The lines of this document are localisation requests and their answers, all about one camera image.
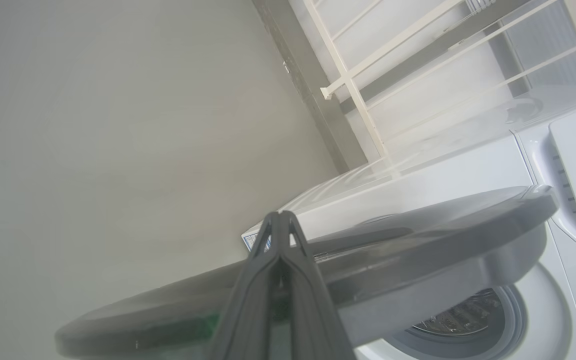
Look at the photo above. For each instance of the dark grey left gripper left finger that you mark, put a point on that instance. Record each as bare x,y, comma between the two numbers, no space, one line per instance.
250,310

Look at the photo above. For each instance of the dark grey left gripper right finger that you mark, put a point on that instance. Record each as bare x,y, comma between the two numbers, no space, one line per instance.
308,310

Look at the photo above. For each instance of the dark round washing machine door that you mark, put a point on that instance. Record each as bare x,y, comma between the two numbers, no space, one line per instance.
418,260

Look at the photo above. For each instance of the white front-load washing machine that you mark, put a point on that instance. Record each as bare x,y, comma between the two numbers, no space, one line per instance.
468,170

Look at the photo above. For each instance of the blue white energy label sticker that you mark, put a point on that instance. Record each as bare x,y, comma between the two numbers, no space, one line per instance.
254,242

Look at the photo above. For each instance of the white metal rack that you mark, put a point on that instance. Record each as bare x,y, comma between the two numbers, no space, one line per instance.
348,85

